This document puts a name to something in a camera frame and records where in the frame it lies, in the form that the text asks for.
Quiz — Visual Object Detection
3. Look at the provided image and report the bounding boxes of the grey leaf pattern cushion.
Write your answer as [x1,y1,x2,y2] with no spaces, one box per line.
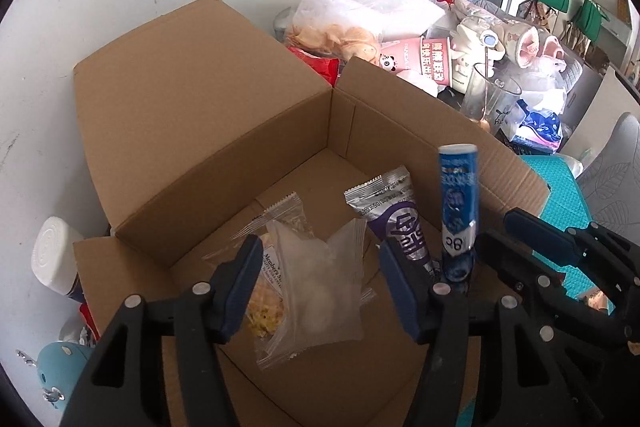
[577,113,639,243]

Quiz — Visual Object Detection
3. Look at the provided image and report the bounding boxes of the translucent bag with bun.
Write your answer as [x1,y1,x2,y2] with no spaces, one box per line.
[254,219,374,371]

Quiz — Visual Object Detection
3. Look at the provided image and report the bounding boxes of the white lid blue canister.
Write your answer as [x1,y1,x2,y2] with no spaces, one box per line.
[30,216,85,303]

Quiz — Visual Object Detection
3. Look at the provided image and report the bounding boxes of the white blue plastic bag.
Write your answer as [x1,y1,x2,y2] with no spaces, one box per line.
[509,100,563,155]

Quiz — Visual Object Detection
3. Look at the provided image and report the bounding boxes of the brown cardboard box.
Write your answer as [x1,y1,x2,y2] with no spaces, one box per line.
[74,0,549,426]

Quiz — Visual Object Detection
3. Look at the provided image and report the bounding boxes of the blue tube snack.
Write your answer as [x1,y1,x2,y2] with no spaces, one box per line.
[438,143,480,284]

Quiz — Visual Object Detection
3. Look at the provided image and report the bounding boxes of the teal bubble mailer mat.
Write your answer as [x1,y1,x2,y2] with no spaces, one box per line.
[521,155,614,314]

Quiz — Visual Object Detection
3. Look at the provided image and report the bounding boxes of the purple silver snack packet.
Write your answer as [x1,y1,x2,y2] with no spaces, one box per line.
[344,166,435,274]

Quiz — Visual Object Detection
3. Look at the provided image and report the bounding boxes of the glass cup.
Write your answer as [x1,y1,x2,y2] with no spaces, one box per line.
[460,63,522,134]

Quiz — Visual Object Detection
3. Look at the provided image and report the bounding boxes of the clear bag of chips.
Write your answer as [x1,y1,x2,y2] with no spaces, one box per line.
[284,0,445,63]

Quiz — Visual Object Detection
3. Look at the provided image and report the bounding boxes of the bread in clear packet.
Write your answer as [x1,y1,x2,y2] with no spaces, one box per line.
[203,193,310,340]

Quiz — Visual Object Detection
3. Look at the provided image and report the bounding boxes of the light blue round gadget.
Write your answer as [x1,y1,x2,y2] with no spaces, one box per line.
[15,341,94,412]

